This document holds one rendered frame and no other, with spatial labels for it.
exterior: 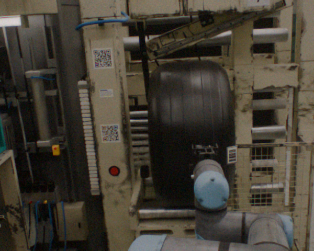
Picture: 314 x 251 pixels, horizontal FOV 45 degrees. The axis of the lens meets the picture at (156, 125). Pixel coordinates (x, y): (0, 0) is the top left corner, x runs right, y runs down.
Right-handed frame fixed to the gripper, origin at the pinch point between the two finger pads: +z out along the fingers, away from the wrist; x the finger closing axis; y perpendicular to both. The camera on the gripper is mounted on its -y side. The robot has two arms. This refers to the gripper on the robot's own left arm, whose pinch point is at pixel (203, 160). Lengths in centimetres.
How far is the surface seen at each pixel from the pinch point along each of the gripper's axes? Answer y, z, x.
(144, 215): -28.2, 24.4, 22.4
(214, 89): 20.5, 15.8, -5.4
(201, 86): 21.7, 16.8, -1.2
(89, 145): -1, 30, 43
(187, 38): 40, 64, 2
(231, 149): 0.5, 9.6, -9.8
